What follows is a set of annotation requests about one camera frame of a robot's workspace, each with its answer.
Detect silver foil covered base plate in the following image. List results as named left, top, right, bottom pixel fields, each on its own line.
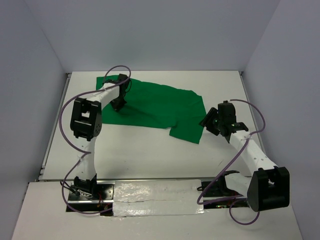
left=112, top=179, right=205, bottom=217

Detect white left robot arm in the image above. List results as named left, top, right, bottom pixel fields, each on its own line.
left=70, top=73, right=130, bottom=200

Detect green t shirt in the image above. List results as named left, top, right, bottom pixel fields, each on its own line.
left=102, top=79, right=206, bottom=144

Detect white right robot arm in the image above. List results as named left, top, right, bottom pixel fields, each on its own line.
left=199, top=100, right=290, bottom=212

